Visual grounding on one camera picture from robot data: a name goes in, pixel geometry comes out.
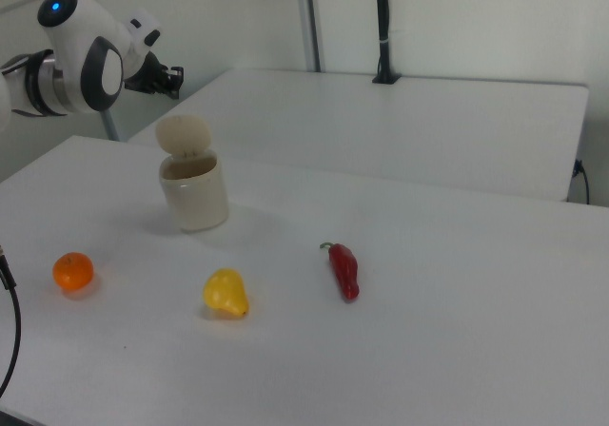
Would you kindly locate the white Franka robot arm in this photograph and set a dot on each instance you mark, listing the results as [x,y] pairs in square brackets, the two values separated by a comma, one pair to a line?
[76,64]

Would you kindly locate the cream garbage bin lid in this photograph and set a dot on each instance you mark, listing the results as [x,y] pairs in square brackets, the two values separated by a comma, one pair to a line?
[183,133]

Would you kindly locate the yellow pear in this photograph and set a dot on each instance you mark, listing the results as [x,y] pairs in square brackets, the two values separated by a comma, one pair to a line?
[223,290]

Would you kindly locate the black camera stand pole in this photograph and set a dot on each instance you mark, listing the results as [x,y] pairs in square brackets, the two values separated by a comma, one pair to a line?
[384,26]

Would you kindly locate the red chili pepper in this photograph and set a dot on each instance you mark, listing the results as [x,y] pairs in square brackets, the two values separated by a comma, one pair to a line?
[345,269]

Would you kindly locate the orange mandarin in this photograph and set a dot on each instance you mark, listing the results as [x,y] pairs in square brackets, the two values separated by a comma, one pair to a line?
[72,271]

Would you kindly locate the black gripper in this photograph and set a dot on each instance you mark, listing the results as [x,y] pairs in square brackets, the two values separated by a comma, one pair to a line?
[147,76]

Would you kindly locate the white side table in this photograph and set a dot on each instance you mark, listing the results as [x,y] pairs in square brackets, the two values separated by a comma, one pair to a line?
[380,126]

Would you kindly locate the cream garbage bin body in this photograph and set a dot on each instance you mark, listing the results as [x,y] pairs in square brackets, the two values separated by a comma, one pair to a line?
[195,202]

